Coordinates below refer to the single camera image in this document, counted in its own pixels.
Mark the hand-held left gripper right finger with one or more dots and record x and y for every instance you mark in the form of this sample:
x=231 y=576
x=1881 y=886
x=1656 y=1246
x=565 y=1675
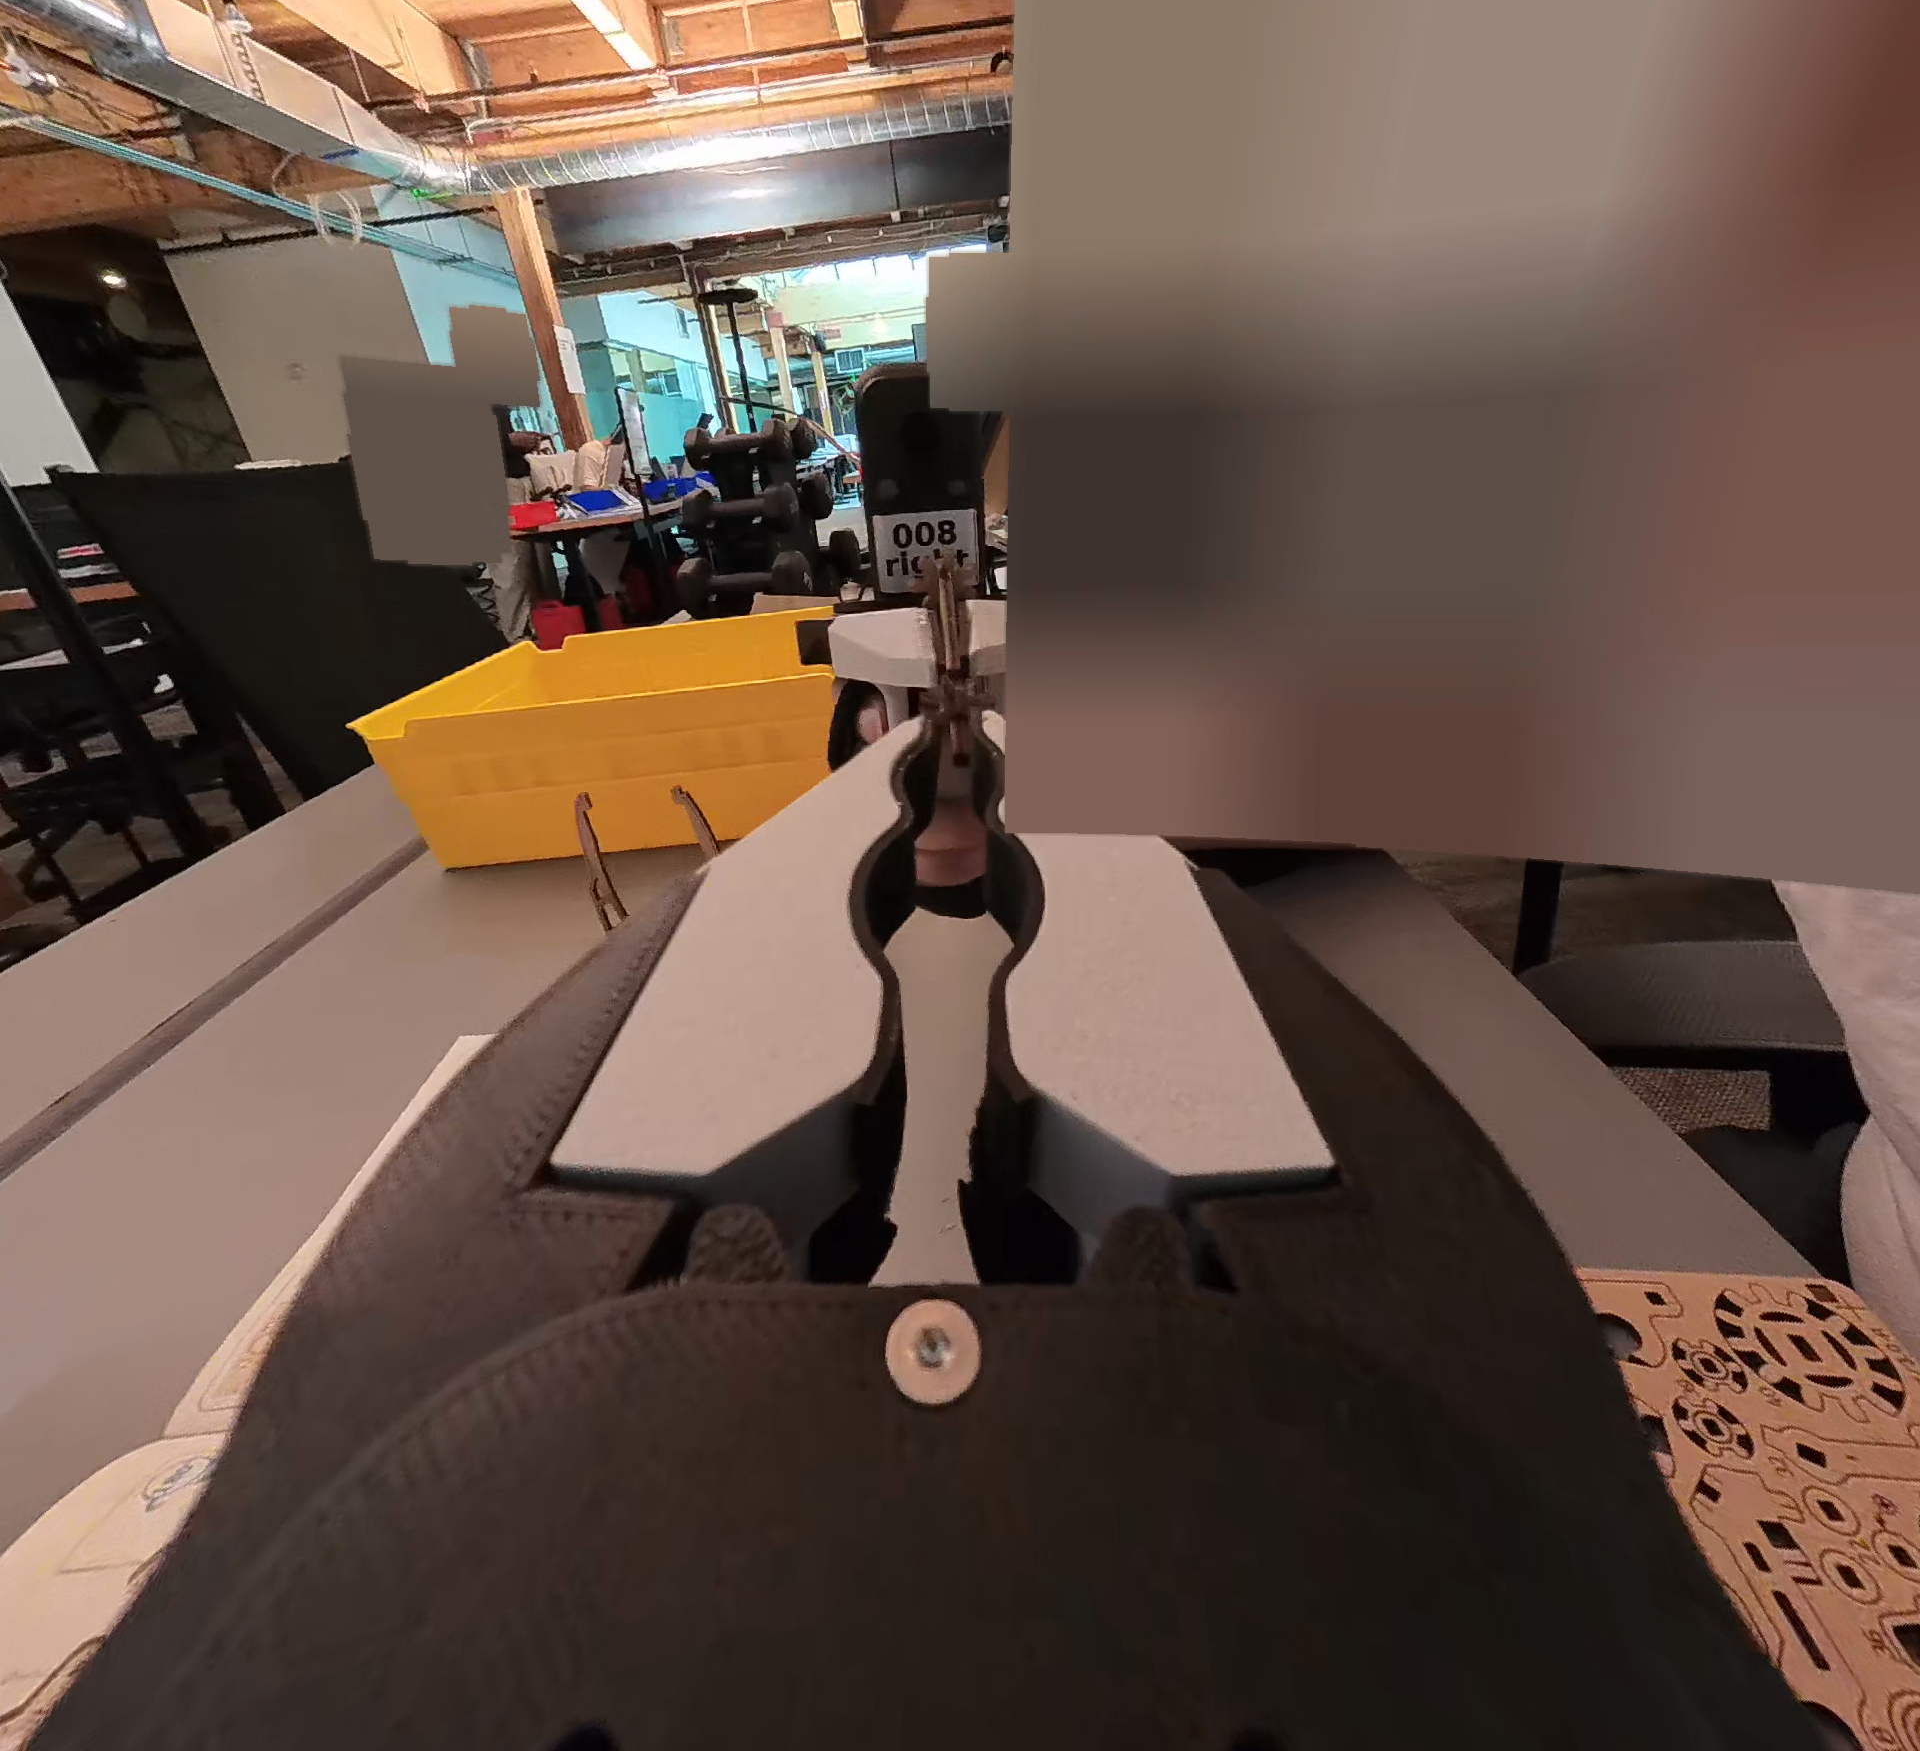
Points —
x=1168 y=1031

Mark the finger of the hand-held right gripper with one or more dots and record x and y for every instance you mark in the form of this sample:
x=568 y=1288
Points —
x=888 y=651
x=988 y=651

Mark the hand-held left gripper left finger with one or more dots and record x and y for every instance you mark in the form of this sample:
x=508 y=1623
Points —
x=749 y=1015

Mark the wooden helm wheel part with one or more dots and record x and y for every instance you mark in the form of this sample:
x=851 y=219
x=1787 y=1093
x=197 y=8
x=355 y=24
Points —
x=947 y=630

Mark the small wooden gear part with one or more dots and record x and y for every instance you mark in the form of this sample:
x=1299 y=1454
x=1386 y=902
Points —
x=953 y=721

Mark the curved wooden model part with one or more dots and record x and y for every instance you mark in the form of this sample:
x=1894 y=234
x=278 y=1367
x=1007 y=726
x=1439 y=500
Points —
x=699 y=821
x=603 y=863

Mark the laser-cut wooden parts sheet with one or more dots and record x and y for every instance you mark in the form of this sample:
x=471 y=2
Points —
x=1783 y=1481

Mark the person's right hand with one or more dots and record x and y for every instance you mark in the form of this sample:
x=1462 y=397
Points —
x=947 y=862

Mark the black dumbbell rack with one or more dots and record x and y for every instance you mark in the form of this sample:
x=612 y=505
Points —
x=749 y=522

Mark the black floor lamp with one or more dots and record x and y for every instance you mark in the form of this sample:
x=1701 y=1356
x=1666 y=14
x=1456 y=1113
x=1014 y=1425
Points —
x=728 y=310

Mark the yellow plastic bin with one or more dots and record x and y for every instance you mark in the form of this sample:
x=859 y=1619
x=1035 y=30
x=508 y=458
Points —
x=598 y=731

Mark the table with blue bins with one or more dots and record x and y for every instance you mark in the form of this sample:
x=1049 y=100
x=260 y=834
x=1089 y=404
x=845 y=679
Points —
x=598 y=509

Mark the wooden support column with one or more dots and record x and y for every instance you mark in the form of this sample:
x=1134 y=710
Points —
x=538 y=310

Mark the black office chair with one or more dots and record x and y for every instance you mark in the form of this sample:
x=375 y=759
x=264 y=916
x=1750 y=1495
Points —
x=1680 y=1003

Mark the black partition panel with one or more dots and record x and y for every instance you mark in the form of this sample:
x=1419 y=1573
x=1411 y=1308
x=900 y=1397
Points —
x=301 y=630

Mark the person's white garment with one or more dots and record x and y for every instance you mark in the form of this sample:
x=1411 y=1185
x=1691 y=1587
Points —
x=1873 y=1003

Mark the illustrated instruction booklet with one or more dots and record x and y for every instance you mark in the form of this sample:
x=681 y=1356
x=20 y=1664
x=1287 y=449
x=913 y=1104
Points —
x=91 y=1524

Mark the corrugated silver duct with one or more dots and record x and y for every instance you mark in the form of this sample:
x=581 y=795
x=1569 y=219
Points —
x=749 y=141

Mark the rectangular metal duct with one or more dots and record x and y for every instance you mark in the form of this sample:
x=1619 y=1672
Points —
x=223 y=79

